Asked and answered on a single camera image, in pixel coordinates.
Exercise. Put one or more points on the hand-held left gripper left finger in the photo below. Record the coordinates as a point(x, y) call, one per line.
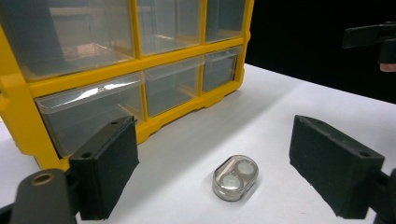
point(106, 168)

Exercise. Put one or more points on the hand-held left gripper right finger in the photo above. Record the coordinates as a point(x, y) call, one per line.
point(336, 174)

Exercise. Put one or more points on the clear plastic storage drawer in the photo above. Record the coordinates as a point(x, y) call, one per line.
point(90, 118)

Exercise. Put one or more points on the small clear plastic case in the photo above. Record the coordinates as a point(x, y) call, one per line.
point(235, 179)

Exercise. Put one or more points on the yellow and black drawer organizer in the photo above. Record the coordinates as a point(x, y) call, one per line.
point(18, 102)

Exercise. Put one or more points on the black curtain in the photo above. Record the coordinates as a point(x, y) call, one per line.
point(295, 34)

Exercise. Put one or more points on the grid of clear drawers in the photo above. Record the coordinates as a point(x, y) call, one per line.
point(168, 25)

